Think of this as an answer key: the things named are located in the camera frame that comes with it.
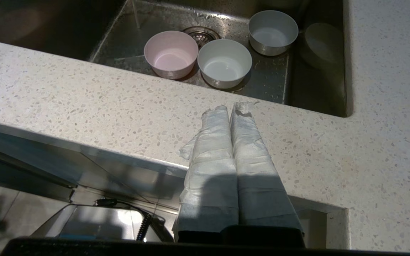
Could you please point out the right gripper tissue-wrapped right finger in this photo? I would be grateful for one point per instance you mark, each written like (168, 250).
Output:
(258, 185)

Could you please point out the right gripper tissue-wrapped left finger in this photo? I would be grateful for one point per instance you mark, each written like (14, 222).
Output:
(212, 177)

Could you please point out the small white bowl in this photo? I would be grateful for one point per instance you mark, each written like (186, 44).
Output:
(224, 65)

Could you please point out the small pink bowl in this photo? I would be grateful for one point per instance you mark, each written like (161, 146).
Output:
(171, 57)

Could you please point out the small grey bowl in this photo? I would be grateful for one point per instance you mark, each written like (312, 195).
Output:
(272, 33)

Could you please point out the stainless steel sink basin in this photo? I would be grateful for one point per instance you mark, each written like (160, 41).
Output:
(272, 74)

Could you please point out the round metal drain strainer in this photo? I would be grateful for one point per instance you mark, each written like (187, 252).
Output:
(201, 35)

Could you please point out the running water stream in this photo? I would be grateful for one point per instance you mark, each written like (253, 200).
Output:
(136, 14)

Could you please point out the grey under-counter cabinet front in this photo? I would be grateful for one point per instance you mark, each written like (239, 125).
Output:
(30, 156)

